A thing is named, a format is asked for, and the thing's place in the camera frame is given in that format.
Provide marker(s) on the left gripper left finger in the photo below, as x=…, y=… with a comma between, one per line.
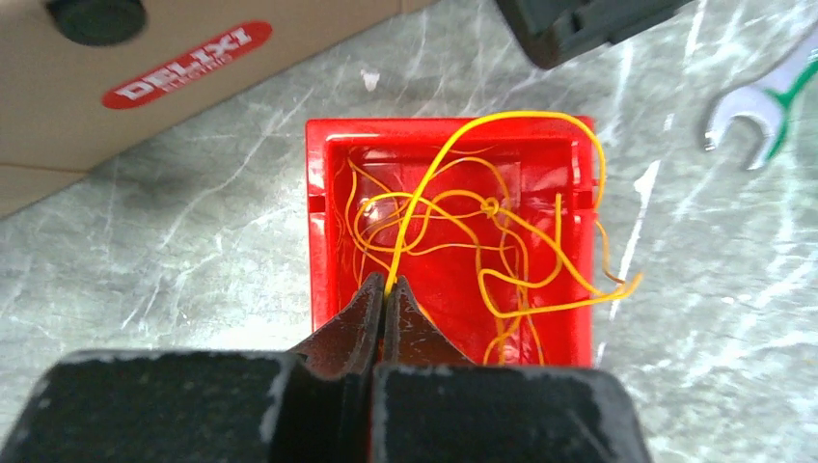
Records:
x=305, y=404

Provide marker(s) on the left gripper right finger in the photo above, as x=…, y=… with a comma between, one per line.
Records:
x=444, y=412

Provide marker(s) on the left red plastic bin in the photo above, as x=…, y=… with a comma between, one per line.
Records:
x=504, y=273

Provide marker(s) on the tan plastic toolbox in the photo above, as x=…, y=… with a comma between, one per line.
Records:
x=82, y=81

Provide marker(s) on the silver open-end wrench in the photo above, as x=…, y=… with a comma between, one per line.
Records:
x=766, y=101

